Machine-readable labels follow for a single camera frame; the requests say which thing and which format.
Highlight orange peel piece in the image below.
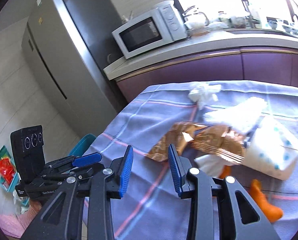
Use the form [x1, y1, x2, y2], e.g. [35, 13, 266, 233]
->
[249, 179, 284, 223]

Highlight gold foil snack wrapper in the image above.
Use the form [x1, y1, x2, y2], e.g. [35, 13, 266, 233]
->
[191, 125, 246, 165]

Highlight pink sleeve forearm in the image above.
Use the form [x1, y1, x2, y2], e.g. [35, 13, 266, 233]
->
[0, 199, 42, 238]

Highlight blue trash bin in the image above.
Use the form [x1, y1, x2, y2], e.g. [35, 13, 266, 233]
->
[68, 133, 96, 157]

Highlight purple kitchen cabinets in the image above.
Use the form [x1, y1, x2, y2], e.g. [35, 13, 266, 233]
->
[115, 47, 298, 101]

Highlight kitchen faucet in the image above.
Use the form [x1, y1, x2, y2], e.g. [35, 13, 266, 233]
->
[241, 0, 255, 28]

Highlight red plastic bag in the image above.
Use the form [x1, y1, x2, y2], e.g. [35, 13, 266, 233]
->
[0, 157, 16, 185]

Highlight teal plastic basket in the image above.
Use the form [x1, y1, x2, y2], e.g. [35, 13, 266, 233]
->
[0, 146, 19, 193]

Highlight silver refrigerator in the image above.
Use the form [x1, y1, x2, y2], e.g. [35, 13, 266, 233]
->
[22, 0, 127, 137]

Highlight crumpled white tissue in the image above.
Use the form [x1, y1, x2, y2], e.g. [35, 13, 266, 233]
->
[188, 82, 222, 110]

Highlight white microwave oven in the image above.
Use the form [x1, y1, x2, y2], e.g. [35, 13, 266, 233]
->
[112, 5, 187, 59]

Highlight white bowl on microwave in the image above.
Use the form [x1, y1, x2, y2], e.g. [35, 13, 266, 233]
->
[152, 0, 174, 9]

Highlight glass kettle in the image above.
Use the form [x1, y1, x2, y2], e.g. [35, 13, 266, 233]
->
[183, 5, 210, 30]

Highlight white countertop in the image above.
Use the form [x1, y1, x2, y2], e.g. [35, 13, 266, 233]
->
[104, 30, 298, 80]

